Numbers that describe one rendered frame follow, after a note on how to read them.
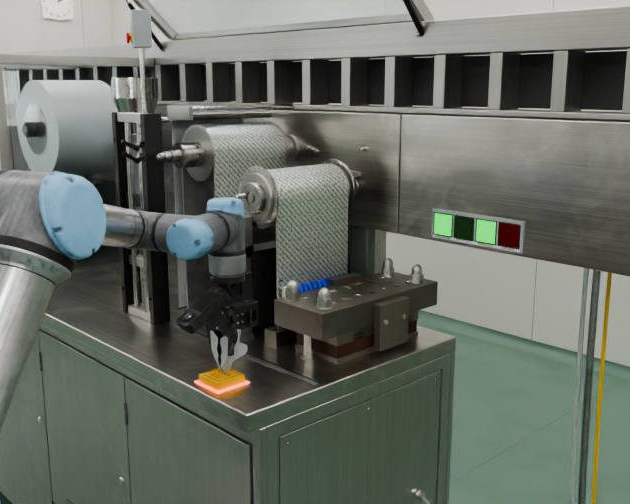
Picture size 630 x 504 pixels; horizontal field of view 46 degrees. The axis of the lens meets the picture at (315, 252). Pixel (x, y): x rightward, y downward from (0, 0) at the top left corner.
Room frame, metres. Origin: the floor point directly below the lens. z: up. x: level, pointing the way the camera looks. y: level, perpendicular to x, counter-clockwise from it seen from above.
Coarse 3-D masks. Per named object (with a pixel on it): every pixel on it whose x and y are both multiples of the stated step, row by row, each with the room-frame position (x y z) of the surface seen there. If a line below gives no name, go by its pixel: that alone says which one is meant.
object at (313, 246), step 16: (288, 224) 1.72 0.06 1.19; (304, 224) 1.76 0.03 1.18; (320, 224) 1.80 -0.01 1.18; (336, 224) 1.83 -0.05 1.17; (288, 240) 1.72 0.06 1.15; (304, 240) 1.76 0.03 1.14; (320, 240) 1.80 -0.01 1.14; (336, 240) 1.83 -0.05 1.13; (288, 256) 1.72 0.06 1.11; (304, 256) 1.76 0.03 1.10; (320, 256) 1.80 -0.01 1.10; (336, 256) 1.83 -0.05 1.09; (288, 272) 1.72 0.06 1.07; (304, 272) 1.76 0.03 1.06; (320, 272) 1.80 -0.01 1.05; (336, 272) 1.84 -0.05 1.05
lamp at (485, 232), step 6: (480, 222) 1.67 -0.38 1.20; (486, 222) 1.66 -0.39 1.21; (492, 222) 1.65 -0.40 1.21; (480, 228) 1.67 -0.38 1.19; (486, 228) 1.66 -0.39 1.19; (492, 228) 1.64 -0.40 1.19; (480, 234) 1.67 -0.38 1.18; (486, 234) 1.66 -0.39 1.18; (492, 234) 1.64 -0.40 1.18; (480, 240) 1.67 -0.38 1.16; (486, 240) 1.65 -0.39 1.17; (492, 240) 1.64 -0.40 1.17
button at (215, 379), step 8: (200, 376) 1.46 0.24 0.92; (208, 376) 1.45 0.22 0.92; (216, 376) 1.45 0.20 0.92; (224, 376) 1.45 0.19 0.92; (232, 376) 1.45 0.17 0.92; (240, 376) 1.46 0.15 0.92; (208, 384) 1.44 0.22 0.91; (216, 384) 1.42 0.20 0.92; (224, 384) 1.43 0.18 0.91; (232, 384) 1.44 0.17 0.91
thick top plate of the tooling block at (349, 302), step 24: (336, 288) 1.74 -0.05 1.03; (360, 288) 1.74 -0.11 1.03; (384, 288) 1.74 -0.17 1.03; (408, 288) 1.74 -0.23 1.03; (432, 288) 1.79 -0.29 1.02; (288, 312) 1.61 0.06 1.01; (312, 312) 1.55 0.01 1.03; (336, 312) 1.56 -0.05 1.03; (360, 312) 1.61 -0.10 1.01; (312, 336) 1.55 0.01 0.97
